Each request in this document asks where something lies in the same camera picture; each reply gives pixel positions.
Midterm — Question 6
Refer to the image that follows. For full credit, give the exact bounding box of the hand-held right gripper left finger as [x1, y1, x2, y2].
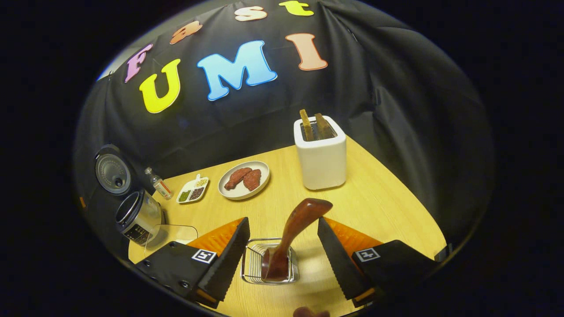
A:
[134, 217, 251, 309]

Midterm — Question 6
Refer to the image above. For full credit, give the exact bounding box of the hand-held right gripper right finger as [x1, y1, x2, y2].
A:
[317, 216, 441, 308]

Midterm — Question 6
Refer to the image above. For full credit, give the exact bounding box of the brown wooden spoon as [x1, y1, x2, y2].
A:
[261, 198, 334, 282]

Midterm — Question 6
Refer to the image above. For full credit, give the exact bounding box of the dark grey rice cooker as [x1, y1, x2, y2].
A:
[94, 144, 166, 246]

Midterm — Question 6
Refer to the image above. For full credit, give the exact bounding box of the round white plate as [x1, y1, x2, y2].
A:
[218, 161, 271, 201]

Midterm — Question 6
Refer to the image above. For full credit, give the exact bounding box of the white divided grain dish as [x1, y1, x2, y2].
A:
[176, 174, 210, 204]

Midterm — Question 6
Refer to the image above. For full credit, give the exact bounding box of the small clear glass bottle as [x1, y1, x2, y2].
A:
[145, 167, 174, 200]

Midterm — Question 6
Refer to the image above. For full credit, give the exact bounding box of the reddish brown meat piece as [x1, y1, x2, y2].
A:
[224, 167, 253, 191]
[243, 169, 262, 192]

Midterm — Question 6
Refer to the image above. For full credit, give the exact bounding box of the white toaster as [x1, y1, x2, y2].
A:
[294, 115, 347, 191]

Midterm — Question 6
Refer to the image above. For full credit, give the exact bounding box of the brown toast slice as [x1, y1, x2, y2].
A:
[314, 113, 336, 140]
[300, 109, 315, 142]

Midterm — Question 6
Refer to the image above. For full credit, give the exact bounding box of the black backdrop cloth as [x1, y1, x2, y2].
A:
[73, 0, 494, 247]

